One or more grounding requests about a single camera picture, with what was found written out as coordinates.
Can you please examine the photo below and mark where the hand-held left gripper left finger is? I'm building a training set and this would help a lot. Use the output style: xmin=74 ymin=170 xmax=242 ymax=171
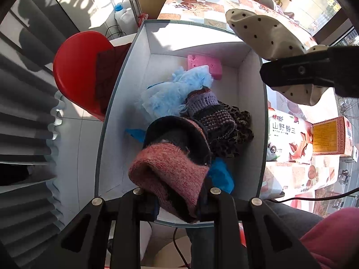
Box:
xmin=46 ymin=188 xmax=161 ymax=269

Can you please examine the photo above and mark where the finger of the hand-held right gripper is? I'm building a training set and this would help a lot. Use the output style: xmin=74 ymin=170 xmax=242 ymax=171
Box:
xmin=259 ymin=51 xmax=335 ymax=92
xmin=305 ymin=44 xmax=330 ymax=54

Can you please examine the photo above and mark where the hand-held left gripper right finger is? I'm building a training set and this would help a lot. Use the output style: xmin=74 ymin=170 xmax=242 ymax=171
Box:
xmin=198 ymin=176 xmax=322 ymax=269

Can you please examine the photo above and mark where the blue plastic shoe cover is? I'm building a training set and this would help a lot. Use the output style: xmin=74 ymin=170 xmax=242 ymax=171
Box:
xmin=125 ymin=129 xmax=235 ymax=195

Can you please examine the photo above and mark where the pink knit sock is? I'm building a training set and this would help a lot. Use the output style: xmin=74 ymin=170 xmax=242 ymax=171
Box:
xmin=128 ymin=116 xmax=214 ymax=224

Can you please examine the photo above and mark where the polka-dot cream scrunchie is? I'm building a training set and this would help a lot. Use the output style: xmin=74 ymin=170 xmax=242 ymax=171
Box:
xmin=225 ymin=8 xmax=330 ymax=106

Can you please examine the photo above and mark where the white cardboard box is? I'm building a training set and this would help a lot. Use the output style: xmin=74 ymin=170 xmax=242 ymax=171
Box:
xmin=94 ymin=20 xmax=269 ymax=228

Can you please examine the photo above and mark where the leopard print scrunchie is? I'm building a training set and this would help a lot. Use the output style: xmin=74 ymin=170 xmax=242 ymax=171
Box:
xmin=210 ymin=105 xmax=254 ymax=159

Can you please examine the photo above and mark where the pink sponge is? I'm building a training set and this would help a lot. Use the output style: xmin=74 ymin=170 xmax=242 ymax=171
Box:
xmin=187 ymin=54 xmax=224 ymax=80

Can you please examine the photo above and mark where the blue fluffy knit sock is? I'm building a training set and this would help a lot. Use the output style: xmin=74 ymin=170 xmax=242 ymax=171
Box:
xmin=136 ymin=65 xmax=238 ymax=150

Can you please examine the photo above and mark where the floral tissue pack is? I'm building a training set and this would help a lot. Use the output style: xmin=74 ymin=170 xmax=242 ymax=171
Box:
xmin=266 ymin=108 xmax=314 ymax=165

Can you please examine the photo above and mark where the orange carton box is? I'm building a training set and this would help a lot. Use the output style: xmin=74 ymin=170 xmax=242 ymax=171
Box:
xmin=311 ymin=116 xmax=354 ymax=158

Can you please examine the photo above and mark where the pile of pale clothes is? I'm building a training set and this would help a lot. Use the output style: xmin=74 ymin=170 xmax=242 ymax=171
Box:
xmin=248 ymin=0 xmax=298 ymax=21

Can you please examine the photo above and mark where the person's dark trouser leg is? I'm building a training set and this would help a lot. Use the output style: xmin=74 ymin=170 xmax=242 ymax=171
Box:
xmin=185 ymin=198 xmax=326 ymax=269

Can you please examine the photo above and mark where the printed checkered tablecloth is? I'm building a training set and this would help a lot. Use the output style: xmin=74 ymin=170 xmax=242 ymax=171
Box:
xmin=157 ymin=0 xmax=355 ymax=215

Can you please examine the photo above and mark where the person's pink jacket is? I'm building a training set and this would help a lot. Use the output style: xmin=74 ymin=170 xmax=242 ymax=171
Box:
xmin=298 ymin=207 xmax=359 ymax=269

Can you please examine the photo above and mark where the grey pleated blind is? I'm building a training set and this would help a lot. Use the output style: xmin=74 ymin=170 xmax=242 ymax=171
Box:
xmin=0 ymin=53 xmax=67 ymax=269

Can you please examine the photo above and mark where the red plastic stool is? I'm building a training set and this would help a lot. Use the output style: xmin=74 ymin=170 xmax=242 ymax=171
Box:
xmin=53 ymin=30 xmax=122 ymax=123

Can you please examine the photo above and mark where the white plastic jug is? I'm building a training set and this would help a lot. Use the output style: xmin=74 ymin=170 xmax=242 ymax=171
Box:
xmin=119 ymin=0 xmax=138 ymax=35

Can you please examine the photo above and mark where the blue-capped white bottle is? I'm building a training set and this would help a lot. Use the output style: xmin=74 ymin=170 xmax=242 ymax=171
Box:
xmin=114 ymin=2 xmax=126 ymax=23

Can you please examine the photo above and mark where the thin black floor cable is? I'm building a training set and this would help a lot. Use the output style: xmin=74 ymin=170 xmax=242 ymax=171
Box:
xmin=105 ymin=23 xmax=127 ymax=39

